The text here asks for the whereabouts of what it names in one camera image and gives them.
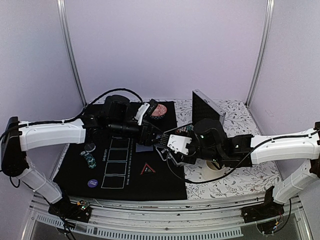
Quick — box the dealt blue card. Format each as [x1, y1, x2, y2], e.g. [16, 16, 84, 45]
[135, 144, 154, 153]

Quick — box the red triangular all-in marker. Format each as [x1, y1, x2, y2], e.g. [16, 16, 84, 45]
[140, 163, 156, 175]

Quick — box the clear acrylic dealer button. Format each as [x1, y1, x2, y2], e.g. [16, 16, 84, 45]
[84, 142, 96, 153]

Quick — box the green blue poker chip stack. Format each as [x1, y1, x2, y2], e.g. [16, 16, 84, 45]
[80, 151, 97, 169]

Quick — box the purple small blind button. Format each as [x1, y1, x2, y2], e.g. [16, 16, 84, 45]
[87, 179, 99, 188]

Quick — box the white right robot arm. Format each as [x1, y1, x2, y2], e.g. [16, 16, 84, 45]
[156, 118, 320, 218]

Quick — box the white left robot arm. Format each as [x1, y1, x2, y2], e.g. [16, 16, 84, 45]
[0, 95, 162, 217]

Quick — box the white ceramic mug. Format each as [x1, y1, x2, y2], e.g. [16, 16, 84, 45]
[201, 161, 226, 182]

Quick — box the red patterned ceramic bowl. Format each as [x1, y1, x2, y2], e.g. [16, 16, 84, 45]
[150, 104, 168, 120]

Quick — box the red white poker chip stack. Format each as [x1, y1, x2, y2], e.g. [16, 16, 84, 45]
[174, 125, 193, 136]

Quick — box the black poker table mat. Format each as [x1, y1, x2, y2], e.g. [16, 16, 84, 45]
[51, 100, 188, 201]

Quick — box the floral white tablecloth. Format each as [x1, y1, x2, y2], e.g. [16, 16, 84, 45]
[86, 98, 281, 200]

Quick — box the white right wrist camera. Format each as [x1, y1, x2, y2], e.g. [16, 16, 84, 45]
[167, 134, 192, 155]

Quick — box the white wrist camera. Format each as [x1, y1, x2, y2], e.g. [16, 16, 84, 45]
[134, 99, 158, 126]
[167, 134, 192, 155]

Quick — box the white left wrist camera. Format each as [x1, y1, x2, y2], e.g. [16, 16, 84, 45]
[134, 99, 158, 126]

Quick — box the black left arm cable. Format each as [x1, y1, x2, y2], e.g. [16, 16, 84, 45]
[0, 87, 146, 141]

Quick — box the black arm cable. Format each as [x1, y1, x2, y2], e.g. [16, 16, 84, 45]
[164, 133, 320, 182]
[0, 87, 146, 141]

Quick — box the aluminium front rail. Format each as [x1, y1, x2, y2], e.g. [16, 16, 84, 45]
[21, 193, 315, 240]

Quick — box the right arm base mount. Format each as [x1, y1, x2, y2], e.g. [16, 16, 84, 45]
[241, 186, 285, 235]

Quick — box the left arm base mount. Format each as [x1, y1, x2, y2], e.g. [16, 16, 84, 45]
[48, 194, 92, 223]

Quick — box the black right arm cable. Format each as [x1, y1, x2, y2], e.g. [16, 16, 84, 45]
[164, 133, 320, 182]

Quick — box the left aluminium frame post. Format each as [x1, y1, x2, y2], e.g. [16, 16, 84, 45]
[56, 0, 87, 106]

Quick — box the aluminium frame post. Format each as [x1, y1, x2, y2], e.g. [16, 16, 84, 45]
[245, 0, 275, 109]
[56, 0, 87, 106]

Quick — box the right aluminium frame post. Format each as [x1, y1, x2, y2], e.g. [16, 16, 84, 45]
[245, 0, 275, 109]

